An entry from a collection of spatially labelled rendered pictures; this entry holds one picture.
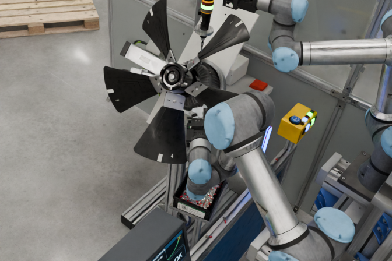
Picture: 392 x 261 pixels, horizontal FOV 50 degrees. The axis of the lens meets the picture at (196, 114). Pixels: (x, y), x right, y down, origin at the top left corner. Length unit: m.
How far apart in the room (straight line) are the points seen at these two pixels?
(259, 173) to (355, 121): 1.22
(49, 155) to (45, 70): 1.02
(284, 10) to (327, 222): 0.65
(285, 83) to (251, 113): 1.23
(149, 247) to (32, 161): 2.05
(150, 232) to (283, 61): 0.63
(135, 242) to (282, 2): 0.84
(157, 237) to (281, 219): 0.33
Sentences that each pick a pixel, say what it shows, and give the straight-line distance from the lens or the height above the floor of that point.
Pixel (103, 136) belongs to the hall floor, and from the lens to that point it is 3.18.
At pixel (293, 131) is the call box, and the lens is 1.83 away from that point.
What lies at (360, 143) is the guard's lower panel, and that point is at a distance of 2.35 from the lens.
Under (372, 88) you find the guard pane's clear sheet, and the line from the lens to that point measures 2.19.
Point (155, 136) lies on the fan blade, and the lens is 1.73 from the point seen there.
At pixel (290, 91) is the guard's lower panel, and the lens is 2.37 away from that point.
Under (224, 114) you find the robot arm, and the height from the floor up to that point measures 1.51.
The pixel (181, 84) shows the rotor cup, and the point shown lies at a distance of 1.67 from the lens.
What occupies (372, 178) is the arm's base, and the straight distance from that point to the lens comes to 1.71.
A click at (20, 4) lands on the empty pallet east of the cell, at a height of 0.14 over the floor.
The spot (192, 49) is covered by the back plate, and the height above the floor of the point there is 1.16.
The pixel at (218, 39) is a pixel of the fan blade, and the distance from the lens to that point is 1.72.
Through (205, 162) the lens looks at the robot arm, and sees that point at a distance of 1.38.
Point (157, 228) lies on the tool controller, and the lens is 1.17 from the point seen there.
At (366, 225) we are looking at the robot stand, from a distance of 1.50.
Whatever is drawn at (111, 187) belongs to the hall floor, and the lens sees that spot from 2.86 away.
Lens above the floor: 2.22
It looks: 41 degrees down
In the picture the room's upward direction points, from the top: 7 degrees clockwise
